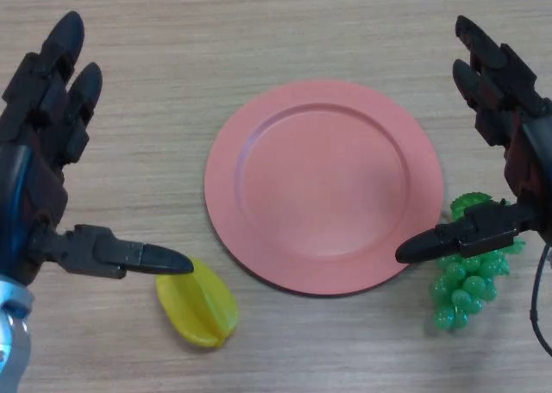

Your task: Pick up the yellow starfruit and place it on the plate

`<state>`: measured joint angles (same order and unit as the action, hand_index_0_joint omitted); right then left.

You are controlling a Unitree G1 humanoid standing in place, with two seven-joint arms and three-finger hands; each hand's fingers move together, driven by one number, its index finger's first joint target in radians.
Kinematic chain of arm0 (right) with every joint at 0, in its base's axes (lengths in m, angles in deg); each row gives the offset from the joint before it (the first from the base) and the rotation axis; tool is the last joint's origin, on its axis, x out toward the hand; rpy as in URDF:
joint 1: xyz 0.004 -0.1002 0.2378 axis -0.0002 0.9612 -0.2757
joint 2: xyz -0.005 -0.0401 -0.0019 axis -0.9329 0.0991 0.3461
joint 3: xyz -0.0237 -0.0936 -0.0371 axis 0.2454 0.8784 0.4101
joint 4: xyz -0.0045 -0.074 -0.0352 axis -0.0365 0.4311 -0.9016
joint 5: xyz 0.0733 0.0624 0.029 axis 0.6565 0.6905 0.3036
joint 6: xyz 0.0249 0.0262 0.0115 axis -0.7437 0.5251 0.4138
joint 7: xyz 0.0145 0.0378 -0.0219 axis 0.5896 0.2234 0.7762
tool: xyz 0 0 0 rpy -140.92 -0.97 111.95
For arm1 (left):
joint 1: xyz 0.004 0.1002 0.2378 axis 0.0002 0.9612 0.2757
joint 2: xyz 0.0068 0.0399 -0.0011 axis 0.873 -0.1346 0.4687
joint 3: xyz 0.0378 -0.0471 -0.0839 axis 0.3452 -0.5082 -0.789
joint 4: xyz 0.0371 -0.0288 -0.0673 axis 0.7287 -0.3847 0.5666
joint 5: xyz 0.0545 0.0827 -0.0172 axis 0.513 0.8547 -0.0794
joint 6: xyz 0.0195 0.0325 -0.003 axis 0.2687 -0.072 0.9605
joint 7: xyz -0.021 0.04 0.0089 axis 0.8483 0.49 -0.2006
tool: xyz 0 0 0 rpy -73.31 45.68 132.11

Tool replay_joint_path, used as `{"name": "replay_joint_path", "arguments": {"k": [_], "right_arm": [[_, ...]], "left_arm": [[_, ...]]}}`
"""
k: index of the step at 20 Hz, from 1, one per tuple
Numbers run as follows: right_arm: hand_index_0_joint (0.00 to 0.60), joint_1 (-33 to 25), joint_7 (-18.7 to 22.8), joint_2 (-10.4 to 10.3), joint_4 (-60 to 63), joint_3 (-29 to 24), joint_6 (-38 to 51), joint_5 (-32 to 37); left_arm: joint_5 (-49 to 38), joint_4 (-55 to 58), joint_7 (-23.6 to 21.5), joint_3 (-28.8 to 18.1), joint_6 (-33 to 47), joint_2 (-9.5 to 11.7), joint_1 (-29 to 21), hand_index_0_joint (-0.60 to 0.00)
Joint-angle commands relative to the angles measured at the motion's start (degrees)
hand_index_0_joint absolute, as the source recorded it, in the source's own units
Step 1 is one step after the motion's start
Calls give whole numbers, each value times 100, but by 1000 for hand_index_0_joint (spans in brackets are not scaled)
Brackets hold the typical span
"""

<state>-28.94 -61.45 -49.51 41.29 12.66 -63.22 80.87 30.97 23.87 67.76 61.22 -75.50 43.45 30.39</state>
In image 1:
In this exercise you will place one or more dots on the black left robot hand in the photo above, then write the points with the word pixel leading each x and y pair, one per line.
pixel 39 186

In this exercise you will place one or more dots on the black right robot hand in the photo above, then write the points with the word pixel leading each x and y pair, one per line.
pixel 528 151

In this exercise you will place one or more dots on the yellow starfruit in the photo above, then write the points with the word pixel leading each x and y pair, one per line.
pixel 196 307

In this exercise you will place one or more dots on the pink round plate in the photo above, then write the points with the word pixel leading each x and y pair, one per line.
pixel 323 186

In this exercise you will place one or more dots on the green grape bunch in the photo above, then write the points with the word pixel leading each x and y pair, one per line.
pixel 468 287

